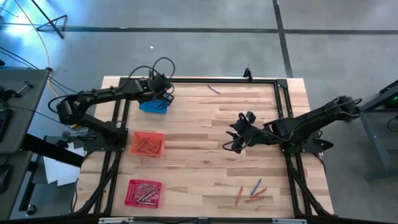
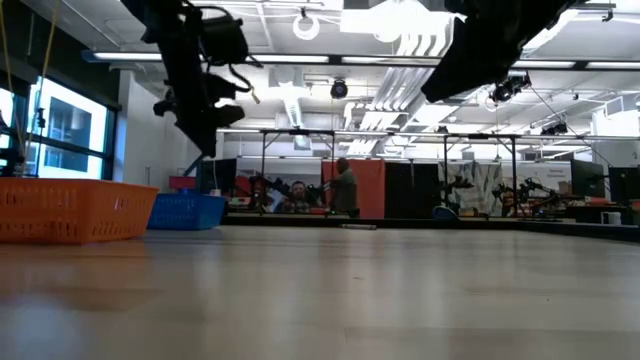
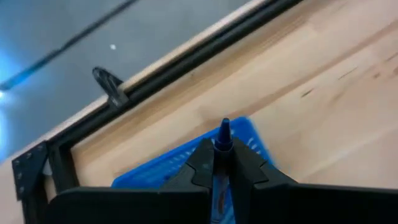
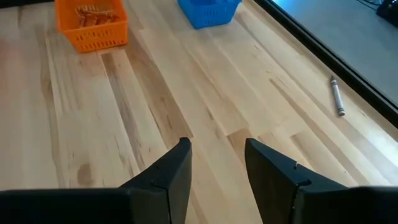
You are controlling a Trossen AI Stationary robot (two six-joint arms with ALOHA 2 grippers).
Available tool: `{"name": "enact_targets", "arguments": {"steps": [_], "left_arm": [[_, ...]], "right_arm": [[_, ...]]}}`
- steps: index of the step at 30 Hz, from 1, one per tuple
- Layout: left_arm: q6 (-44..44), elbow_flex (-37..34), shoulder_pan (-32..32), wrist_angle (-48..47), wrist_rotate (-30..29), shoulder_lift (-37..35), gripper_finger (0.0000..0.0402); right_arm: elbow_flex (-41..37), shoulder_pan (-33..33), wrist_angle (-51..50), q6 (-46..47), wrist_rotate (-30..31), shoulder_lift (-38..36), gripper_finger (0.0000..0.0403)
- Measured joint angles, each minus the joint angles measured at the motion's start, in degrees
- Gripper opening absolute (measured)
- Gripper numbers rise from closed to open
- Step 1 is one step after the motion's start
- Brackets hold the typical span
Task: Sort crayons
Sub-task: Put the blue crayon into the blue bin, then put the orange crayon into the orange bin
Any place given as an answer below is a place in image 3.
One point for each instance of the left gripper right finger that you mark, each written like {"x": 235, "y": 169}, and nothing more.
{"x": 311, "y": 208}

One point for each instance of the blue crayon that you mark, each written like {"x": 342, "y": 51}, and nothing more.
{"x": 224, "y": 137}

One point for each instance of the black aluminium table frame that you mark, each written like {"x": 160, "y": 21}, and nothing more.
{"x": 186, "y": 63}

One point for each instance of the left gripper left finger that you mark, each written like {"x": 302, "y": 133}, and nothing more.
{"x": 124, "y": 208}

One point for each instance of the black frame hook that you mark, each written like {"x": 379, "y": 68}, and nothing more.
{"x": 109, "y": 84}

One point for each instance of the blue plastic basket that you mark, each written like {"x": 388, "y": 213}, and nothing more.
{"x": 146, "y": 175}

